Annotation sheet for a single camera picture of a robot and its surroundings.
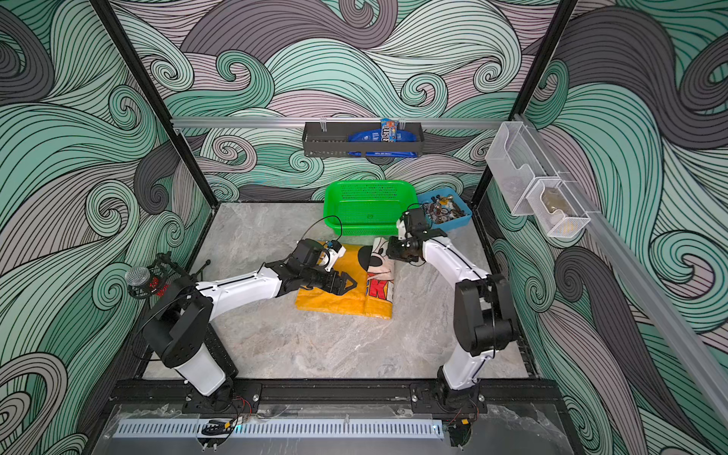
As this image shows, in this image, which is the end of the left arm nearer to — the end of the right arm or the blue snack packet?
the end of the right arm

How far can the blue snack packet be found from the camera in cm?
91

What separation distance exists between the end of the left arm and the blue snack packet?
364 millimetres

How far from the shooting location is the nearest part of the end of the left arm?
26.3 inches
